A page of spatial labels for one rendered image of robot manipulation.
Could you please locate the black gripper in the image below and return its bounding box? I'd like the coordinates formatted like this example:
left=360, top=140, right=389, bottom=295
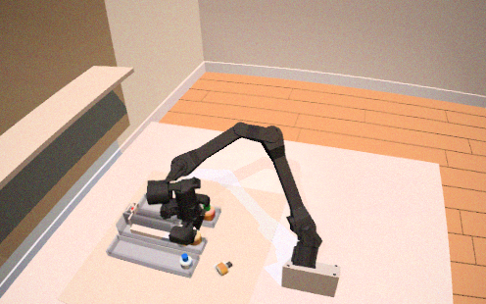
left=169, top=193, right=210, bottom=245

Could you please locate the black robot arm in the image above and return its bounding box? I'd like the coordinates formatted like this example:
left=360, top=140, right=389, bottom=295
left=146, top=122, right=323, bottom=269

